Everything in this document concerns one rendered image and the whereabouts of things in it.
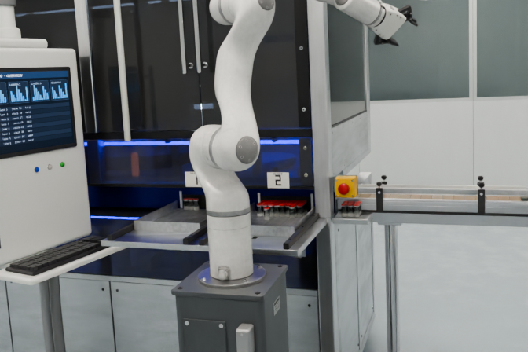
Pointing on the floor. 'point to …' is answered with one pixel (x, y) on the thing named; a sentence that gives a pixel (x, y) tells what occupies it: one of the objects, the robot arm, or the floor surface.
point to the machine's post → (323, 166)
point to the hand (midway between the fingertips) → (404, 32)
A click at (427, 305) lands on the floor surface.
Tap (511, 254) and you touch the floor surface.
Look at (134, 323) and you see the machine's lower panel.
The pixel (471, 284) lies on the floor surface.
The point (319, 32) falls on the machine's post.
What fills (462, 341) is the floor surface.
